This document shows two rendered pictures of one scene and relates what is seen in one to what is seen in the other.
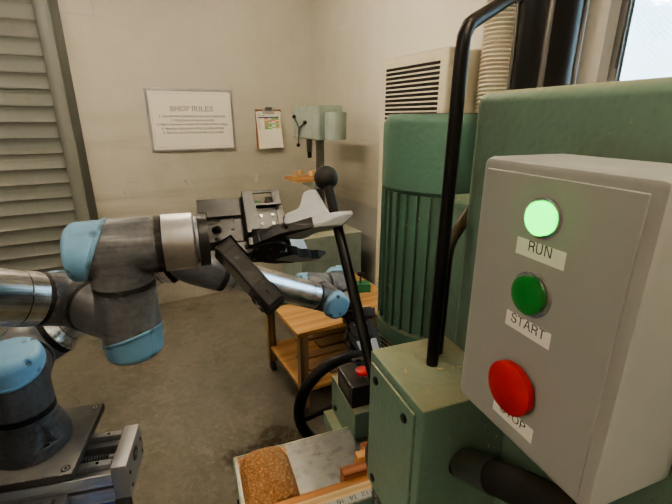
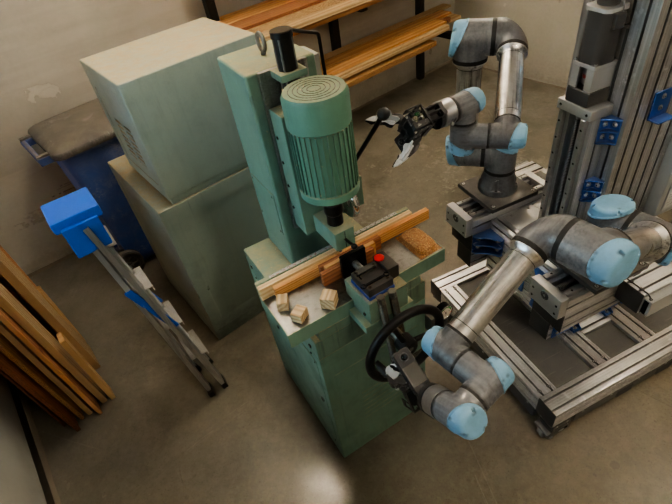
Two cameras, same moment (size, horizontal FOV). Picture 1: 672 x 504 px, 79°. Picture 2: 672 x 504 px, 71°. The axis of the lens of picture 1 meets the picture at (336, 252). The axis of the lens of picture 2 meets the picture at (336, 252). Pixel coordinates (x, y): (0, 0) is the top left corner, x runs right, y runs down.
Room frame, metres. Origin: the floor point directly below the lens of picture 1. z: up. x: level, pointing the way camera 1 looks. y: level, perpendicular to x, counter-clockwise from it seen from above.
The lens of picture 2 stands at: (1.71, -0.26, 1.99)
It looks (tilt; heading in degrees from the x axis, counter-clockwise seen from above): 42 degrees down; 175
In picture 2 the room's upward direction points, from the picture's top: 10 degrees counter-clockwise
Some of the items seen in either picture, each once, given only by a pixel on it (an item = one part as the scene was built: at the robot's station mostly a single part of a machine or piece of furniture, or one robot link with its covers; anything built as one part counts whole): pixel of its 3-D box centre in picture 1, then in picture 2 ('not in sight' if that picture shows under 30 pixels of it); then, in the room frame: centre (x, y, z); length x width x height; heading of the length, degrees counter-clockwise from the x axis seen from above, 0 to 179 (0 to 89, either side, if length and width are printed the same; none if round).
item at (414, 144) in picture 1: (443, 230); (322, 143); (0.55, -0.15, 1.35); 0.18 x 0.18 x 0.31
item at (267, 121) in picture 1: (269, 128); not in sight; (3.57, 0.56, 1.42); 0.23 x 0.06 x 0.34; 118
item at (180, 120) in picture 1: (192, 120); not in sight; (3.30, 1.11, 1.48); 0.64 x 0.02 x 0.46; 118
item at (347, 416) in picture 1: (372, 403); (376, 291); (0.73, -0.08, 0.92); 0.15 x 0.13 x 0.09; 110
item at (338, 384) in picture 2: not in sight; (342, 338); (0.44, -0.19, 0.36); 0.58 x 0.45 x 0.71; 20
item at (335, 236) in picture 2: not in sight; (334, 229); (0.53, -0.16, 1.03); 0.14 x 0.07 x 0.09; 20
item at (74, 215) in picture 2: not in sight; (150, 309); (0.22, -0.95, 0.58); 0.27 x 0.25 x 1.16; 116
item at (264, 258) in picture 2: not in sight; (329, 272); (0.43, -0.19, 0.76); 0.57 x 0.45 x 0.09; 20
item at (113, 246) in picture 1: (117, 250); (464, 105); (0.49, 0.28, 1.34); 0.11 x 0.08 x 0.09; 110
